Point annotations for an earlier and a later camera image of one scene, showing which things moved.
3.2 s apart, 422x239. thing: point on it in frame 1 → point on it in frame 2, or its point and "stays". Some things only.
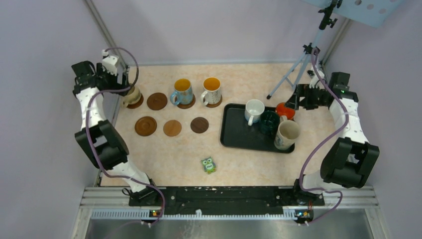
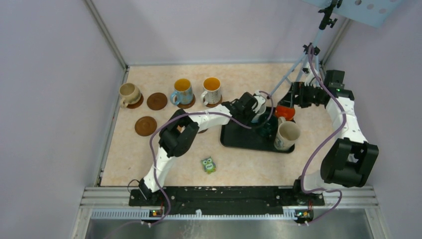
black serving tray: (235, 132) stays
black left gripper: (100, 70) → (251, 110)
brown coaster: (157, 101) stays
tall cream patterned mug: (288, 132) stays
